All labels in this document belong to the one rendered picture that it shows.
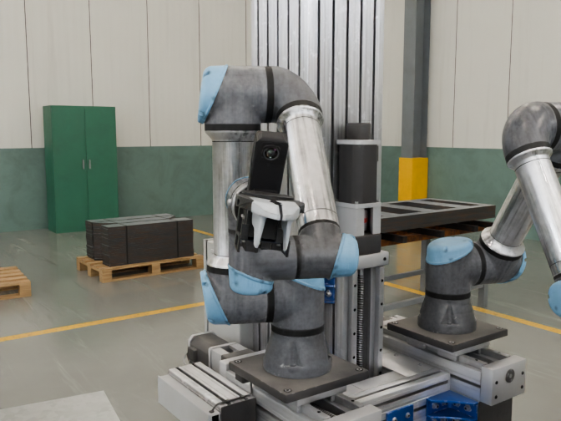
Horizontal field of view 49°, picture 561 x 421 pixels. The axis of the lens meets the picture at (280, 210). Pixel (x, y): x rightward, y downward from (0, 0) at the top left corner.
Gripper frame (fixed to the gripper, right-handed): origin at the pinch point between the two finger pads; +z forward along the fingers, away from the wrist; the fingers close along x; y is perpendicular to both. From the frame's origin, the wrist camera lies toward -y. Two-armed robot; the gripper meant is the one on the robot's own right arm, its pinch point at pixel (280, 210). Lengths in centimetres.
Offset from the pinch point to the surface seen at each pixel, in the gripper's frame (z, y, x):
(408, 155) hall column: -915, -18, -368
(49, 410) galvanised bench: -39, 45, 30
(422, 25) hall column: -931, -233, -362
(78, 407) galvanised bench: -40, 45, 25
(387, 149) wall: -1009, -26, -363
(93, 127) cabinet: -937, 5, 142
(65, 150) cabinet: -917, 46, 178
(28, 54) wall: -961, -92, 253
